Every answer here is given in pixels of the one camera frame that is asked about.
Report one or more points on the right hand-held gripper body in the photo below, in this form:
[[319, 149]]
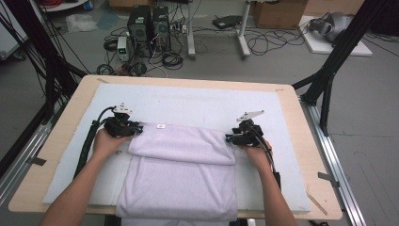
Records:
[[249, 132]]

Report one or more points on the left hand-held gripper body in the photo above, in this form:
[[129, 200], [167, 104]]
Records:
[[120, 125]]

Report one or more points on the lilac printed shirt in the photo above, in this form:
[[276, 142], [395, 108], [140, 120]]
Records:
[[178, 179]]

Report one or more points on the person's left hand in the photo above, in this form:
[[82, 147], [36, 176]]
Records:
[[108, 146]]

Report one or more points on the person's right hand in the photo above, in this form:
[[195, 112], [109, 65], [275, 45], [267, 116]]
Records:
[[257, 157]]

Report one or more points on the wooden table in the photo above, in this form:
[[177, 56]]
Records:
[[297, 119]]

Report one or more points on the white foam grid mat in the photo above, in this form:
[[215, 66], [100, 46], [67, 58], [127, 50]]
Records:
[[188, 103]]

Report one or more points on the white bench power supply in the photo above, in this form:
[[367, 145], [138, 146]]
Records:
[[123, 48]]

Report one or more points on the black tape piece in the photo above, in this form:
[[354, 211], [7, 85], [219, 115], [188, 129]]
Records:
[[38, 161]]

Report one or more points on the grey tape piece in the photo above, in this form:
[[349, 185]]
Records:
[[327, 178]]

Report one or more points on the white desk leg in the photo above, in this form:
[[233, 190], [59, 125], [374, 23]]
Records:
[[190, 31], [243, 37]]

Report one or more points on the large black computer tower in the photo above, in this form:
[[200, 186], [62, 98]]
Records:
[[139, 29]]

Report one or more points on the slim black computer tower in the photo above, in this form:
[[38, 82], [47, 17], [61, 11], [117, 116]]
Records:
[[161, 28]]

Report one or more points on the teal sheet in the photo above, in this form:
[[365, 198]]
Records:
[[108, 19]]

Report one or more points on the clear plastic bag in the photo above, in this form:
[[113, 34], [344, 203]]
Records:
[[81, 22]]

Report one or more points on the white floor board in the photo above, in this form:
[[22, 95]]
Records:
[[320, 45]]

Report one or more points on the black flat device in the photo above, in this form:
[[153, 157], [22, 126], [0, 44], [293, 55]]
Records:
[[226, 22]]

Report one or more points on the cardboard box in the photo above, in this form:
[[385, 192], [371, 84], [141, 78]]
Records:
[[279, 14]]

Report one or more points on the grey helmet-shaped device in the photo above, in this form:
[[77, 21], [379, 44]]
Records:
[[334, 25]]

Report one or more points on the aluminium rail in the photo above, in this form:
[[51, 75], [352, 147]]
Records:
[[25, 147], [329, 157]]

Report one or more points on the black metal frame stand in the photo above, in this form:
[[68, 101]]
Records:
[[34, 34], [345, 47]]

